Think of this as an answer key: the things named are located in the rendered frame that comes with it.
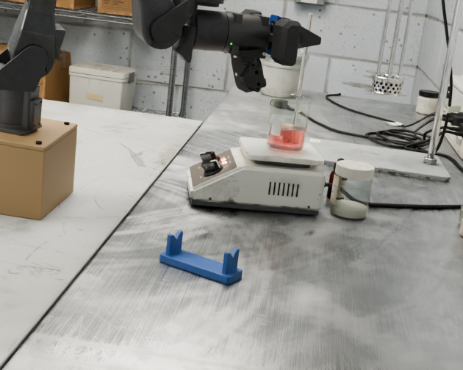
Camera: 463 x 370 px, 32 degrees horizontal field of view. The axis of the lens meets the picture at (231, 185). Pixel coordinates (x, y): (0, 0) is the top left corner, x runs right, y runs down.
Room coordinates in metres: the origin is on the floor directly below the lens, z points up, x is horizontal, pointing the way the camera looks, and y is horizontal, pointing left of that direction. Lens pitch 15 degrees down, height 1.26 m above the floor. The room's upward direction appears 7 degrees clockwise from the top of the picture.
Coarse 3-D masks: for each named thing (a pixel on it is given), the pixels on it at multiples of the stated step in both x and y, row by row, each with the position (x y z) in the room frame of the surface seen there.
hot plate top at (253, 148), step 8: (240, 144) 1.24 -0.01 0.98; (248, 144) 1.23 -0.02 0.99; (256, 144) 1.23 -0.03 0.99; (264, 144) 1.24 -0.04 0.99; (248, 152) 1.17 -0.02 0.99; (256, 152) 1.18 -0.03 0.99; (264, 152) 1.18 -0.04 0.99; (272, 152) 1.19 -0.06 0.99; (280, 152) 1.20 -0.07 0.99; (304, 152) 1.22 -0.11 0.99; (312, 152) 1.22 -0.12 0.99; (256, 160) 1.16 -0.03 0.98; (264, 160) 1.16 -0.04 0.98; (272, 160) 1.16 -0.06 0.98; (280, 160) 1.17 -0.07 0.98; (288, 160) 1.17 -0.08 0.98; (296, 160) 1.17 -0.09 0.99; (304, 160) 1.17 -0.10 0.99; (312, 160) 1.17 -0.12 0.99; (320, 160) 1.18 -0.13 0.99
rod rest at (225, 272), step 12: (168, 240) 0.91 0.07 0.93; (180, 240) 0.93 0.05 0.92; (168, 252) 0.91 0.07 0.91; (180, 252) 0.93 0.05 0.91; (168, 264) 0.90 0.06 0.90; (180, 264) 0.90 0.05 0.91; (192, 264) 0.89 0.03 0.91; (204, 264) 0.89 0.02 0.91; (216, 264) 0.90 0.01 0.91; (228, 264) 0.87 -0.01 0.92; (204, 276) 0.88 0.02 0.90; (216, 276) 0.87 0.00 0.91; (228, 276) 0.87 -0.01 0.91; (240, 276) 0.89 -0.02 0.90
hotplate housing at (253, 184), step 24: (240, 168) 1.16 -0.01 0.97; (264, 168) 1.16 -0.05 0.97; (288, 168) 1.17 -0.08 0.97; (312, 168) 1.19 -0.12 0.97; (192, 192) 1.15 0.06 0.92; (216, 192) 1.15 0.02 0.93; (240, 192) 1.15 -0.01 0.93; (264, 192) 1.16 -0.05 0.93; (288, 192) 1.16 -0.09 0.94; (312, 192) 1.17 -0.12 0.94
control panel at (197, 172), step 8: (224, 152) 1.27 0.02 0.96; (224, 160) 1.22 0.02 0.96; (232, 160) 1.20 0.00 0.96; (192, 168) 1.25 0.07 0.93; (200, 168) 1.23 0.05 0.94; (224, 168) 1.18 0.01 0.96; (232, 168) 1.16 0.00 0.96; (192, 176) 1.21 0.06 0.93; (200, 176) 1.19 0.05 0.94; (208, 176) 1.17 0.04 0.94; (216, 176) 1.16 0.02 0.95
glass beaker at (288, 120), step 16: (272, 96) 1.23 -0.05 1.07; (288, 96) 1.26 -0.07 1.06; (272, 112) 1.21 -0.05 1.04; (288, 112) 1.20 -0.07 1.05; (304, 112) 1.21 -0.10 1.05; (272, 128) 1.21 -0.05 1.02; (288, 128) 1.20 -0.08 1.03; (304, 128) 1.21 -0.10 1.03; (272, 144) 1.21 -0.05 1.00; (288, 144) 1.20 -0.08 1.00; (304, 144) 1.22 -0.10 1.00
